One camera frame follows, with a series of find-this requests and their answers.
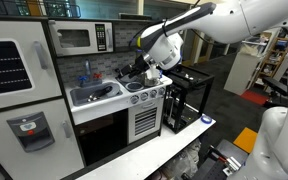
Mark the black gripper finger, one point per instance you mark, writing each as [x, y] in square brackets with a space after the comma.
[125, 69]
[130, 75]

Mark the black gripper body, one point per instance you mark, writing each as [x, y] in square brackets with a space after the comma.
[140, 65]

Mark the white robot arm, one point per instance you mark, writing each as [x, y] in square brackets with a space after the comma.
[217, 23]

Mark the grey stove knob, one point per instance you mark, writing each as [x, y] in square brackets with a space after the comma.
[153, 93]
[144, 96]
[134, 99]
[161, 91]

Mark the grey sink basin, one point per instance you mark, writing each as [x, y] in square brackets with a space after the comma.
[84, 95]

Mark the steel pot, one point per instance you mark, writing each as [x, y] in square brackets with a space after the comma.
[150, 82]

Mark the yellow toy lemon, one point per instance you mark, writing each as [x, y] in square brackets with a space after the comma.
[138, 41]

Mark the grey toy faucet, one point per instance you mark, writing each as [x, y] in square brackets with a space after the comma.
[88, 68]

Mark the white toy kitchen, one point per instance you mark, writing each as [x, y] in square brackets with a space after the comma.
[100, 110]

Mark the white toy microwave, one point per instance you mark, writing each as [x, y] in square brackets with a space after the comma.
[80, 51]

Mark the black flat box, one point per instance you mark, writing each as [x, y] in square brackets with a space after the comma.
[135, 16]

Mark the black 3D printer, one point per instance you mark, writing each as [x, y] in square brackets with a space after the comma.
[190, 75]

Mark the white oven door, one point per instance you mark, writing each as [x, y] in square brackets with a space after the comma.
[160, 120]

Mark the white door with chalkboard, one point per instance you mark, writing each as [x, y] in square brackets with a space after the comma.
[47, 83]

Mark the blue tape roll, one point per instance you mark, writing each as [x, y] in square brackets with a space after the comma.
[206, 122]

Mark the plain white cabinet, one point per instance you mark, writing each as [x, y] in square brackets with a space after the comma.
[239, 73]

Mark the white plastic bag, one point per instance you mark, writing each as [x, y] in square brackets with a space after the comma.
[180, 161]

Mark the orange box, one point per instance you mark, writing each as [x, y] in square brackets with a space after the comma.
[34, 7]

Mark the grey ice dispenser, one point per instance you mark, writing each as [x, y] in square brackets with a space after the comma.
[30, 131]

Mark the white door with dispenser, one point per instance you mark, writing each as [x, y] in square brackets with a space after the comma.
[50, 160]

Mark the red floor mat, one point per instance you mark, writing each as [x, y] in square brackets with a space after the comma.
[254, 97]

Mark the wooden shelf rack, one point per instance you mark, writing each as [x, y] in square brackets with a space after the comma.
[269, 60]

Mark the yellow floor mat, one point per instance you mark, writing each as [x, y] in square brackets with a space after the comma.
[245, 140]

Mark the black chair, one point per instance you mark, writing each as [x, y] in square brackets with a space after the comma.
[277, 85]

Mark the grey base plate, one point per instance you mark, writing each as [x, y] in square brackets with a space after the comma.
[234, 150]

